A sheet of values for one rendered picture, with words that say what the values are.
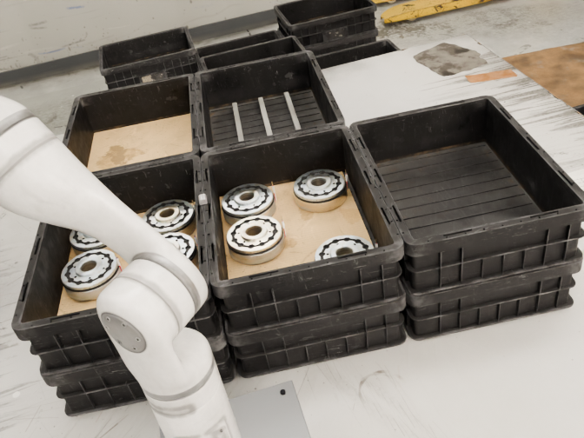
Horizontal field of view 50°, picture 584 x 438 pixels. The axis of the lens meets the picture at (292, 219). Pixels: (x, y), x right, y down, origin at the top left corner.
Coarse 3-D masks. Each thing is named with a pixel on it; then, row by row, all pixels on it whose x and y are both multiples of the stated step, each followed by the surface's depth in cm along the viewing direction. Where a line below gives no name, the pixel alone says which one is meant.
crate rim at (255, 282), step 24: (264, 144) 123; (360, 168) 112; (384, 216) 100; (216, 264) 97; (312, 264) 93; (336, 264) 93; (360, 264) 94; (216, 288) 93; (240, 288) 93; (264, 288) 94
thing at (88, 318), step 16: (176, 160) 123; (192, 160) 123; (96, 176) 123; (112, 176) 122; (48, 224) 113; (32, 256) 105; (32, 272) 102; (208, 272) 95; (208, 288) 93; (16, 320) 93; (48, 320) 92; (64, 320) 92; (80, 320) 92; (96, 320) 92; (32, 336) 92
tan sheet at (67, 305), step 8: (72, 256) 120; (120, 256) 118; (128, 264) 116; (64, 296) 111; (64, 304) 109; (72, 304) 109; (80, 304) 109; (88, 304) 108; (64, 312) 108; (72, 312) 107
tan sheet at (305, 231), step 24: (288, 192) 127; (288, 216) 120; (312, 216) 119; (336, 216) 118; (360, 216) 117; (288, 240) 115; (312, 240) 114; (240, 264) 111; (264, 264) 110; (288, 264) 109
